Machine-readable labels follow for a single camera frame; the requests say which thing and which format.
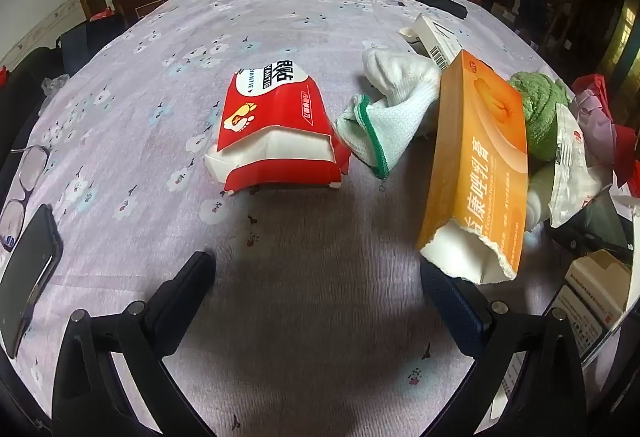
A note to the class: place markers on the white medicine box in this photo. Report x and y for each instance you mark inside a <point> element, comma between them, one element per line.
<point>595,297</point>

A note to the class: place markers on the green trimmed white sock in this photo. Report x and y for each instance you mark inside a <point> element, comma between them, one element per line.
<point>385,132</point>

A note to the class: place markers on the white plastic packet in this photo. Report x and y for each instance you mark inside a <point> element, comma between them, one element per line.
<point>570,167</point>

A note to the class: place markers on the black smartphone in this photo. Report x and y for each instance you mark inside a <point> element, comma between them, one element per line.
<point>25,277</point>

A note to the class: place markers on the floral purple tablecloth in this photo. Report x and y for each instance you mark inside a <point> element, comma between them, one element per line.
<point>300,67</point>

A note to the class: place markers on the dark blue chair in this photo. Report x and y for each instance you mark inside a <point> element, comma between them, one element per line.
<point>90,39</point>

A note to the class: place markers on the red white torn box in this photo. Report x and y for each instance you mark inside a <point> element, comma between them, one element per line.
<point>270,112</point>

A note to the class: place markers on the orange carton box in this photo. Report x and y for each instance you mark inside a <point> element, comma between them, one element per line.
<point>475,142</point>

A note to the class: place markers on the eyeglasses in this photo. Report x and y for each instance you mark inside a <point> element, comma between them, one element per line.
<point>27,172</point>

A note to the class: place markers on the long white barcoded box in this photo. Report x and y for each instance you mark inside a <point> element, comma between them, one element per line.
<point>435,34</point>

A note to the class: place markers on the black wallet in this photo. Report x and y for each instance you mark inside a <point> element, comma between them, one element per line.
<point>440,3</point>

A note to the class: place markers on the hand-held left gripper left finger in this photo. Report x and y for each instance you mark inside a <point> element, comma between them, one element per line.
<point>190,287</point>

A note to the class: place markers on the green knitted cloth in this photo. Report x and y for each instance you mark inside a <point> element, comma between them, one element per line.
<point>542,112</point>

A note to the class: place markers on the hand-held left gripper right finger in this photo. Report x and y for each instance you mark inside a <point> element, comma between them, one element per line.
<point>450,302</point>

